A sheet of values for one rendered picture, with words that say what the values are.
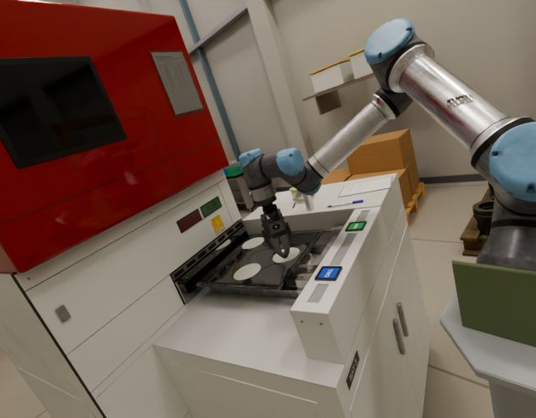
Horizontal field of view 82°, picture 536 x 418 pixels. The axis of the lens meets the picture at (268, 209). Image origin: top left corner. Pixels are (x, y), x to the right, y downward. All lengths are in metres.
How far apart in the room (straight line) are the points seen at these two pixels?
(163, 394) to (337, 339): 0.68
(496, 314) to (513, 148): 0.33
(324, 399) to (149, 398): 0.60
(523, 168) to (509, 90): 3.13
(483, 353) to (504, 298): 0.12
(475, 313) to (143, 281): 0.90
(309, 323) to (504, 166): 0.47
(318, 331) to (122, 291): 0.60
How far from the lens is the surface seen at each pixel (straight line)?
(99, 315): 1.03
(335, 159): 0.95
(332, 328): 0.71
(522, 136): 0.65
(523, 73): 3.72
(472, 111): 0.71
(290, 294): 1.01
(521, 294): 0.73
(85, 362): 1.04
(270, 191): 0.94
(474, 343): 0.80
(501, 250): 0.73
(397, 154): 3.31
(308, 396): 0.81
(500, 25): 3.72
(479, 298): 0.77
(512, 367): 0.77
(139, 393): 1.16
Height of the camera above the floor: 1.38
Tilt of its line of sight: 16 degrees down
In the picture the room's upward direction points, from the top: 19 degrees counter-clockwise
